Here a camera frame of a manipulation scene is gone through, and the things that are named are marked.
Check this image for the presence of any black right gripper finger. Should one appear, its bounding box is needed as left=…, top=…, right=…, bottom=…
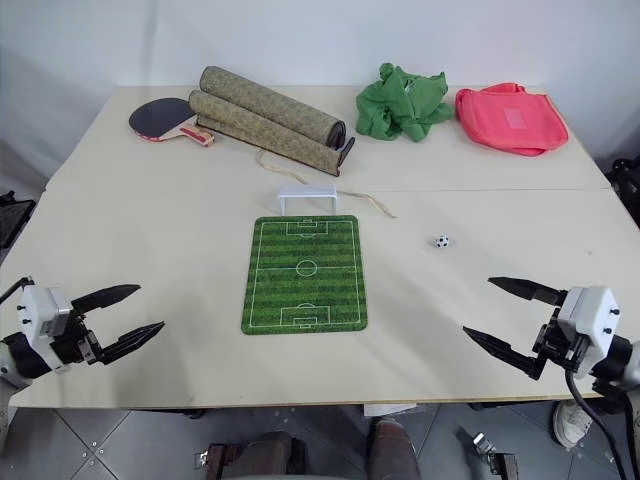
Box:
left=462, top=325, right=545, bottom=382
left=487, top=275, right=570, bottom=308

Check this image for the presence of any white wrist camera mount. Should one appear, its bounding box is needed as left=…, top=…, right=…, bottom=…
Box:
left=16, top=284, right=74, bottom=375
left=556, top=285, right=622, bottom=377

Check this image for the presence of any brown rounded shape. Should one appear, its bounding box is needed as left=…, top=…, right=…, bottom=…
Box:
left=368, top=418, right=422, bottom=480

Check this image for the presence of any green soccer field mat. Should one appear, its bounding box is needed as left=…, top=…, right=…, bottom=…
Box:
left=240, top=214, right=372, bottom=337

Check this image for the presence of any white miniature goal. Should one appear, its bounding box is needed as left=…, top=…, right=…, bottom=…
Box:
left=276, top=183, right=340, bottom=217

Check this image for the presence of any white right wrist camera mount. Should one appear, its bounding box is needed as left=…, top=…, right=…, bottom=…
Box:
left=556, top=285, right=622, bottom=377

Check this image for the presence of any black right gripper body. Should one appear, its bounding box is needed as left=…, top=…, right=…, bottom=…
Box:
left=532, top=307, right=590, bottom=374

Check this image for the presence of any rolled bamboo scroll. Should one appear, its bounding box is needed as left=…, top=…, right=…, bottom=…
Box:
left=187, top=65, right=357, bottom=178

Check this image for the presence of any black red table tennis paddle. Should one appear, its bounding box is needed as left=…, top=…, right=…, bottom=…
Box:
left=127, top=97, right=218, bottom=150

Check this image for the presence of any pink fabric bag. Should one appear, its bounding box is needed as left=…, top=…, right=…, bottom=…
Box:
left=454, top=81, right=571, bottom=158

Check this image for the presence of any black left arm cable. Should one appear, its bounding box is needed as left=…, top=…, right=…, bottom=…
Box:
left=0, top=274, right=35, bottom=306

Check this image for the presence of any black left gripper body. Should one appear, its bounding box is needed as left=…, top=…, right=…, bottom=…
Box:
left=47, top=308, right=107, bottom=370

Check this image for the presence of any black equipment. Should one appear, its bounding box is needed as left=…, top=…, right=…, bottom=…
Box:
left=606, top=158, right=640, bottom=221

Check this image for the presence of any crumpled green cloth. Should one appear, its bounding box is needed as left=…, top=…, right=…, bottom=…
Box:
left=355, top=62, right=456, bottom=144

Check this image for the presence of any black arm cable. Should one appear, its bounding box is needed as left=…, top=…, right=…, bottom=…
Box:
left=564, top=367, right=631, bottom=480
left=0, top=274, right=35, bottom=306

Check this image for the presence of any beige scroll cord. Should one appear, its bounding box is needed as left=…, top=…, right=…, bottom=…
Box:
left=255, top=149, right=399, bottom=221

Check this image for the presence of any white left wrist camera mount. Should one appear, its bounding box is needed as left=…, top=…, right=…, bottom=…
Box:
left=16, top=284, right=74, bottom=375

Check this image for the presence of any white paper sheet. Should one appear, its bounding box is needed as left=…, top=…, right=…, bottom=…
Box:
left=361, top=401, right=417, bottom=417

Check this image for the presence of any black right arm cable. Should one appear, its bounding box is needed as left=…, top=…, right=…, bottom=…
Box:
left=564, top=367, right=631, bottom=480

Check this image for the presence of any grey rounded shape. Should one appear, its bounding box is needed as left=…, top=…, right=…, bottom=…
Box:
left=234, top=430, right=308, bottom=480

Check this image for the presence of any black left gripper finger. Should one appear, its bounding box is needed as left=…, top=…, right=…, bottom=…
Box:
left=71, top=284, right=142, bottom=314
left=99, top=320, right=166, bottom=367

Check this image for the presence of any black case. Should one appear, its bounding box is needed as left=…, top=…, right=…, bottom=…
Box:
left=0, top=191, right=37, bottom=250

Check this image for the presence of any white sneaker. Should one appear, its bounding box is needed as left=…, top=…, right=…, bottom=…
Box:
left=551, top=398, right=597, bottom=449

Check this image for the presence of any metal bracket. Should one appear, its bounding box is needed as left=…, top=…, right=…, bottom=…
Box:
left=471, top=431, right=519, bottom=480
left=194, top=441, right=239, bottom=480

